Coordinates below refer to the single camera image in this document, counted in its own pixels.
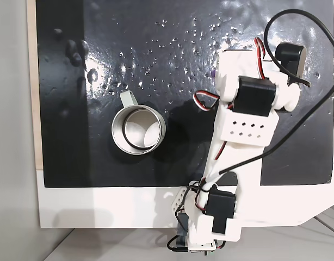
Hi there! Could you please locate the pale green metal mug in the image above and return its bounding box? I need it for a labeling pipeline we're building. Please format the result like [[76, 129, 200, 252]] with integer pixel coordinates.
[[110, 91, 167, 156]]

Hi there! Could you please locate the black power cable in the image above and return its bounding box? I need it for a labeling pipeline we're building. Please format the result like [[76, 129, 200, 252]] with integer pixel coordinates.
[[166, 235, 190, 254]]

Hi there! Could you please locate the red white black servo wire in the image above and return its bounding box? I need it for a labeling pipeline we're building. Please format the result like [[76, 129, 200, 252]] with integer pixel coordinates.
[[253, 36, 268, 80], [193, 91, 220, 111]]

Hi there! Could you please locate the black table mat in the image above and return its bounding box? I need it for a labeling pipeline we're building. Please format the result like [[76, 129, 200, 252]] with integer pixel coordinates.
[[35, 0, 334, 188]]

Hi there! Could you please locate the black camera box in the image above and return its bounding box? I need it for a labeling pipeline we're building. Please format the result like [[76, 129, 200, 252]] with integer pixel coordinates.
[[275, 42, 307, 80]]

